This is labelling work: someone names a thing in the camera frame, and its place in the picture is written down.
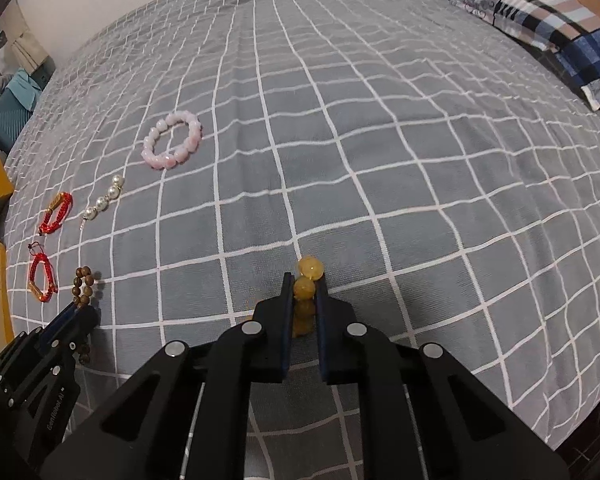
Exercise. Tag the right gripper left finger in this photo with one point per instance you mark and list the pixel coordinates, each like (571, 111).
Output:
(184, 413)

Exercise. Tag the grey checked bed cover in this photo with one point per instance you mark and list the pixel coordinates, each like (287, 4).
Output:
(447, 180)

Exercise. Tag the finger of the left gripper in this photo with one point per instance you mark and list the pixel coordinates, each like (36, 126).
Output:
(72, 320)

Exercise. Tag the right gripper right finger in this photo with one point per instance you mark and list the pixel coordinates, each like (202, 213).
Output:
(423, 415)

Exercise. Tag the teal suitcase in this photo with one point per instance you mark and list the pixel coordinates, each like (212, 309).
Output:
(19, 94)

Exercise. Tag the blue plaid pillow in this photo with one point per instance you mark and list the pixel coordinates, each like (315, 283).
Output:
(566, 31)

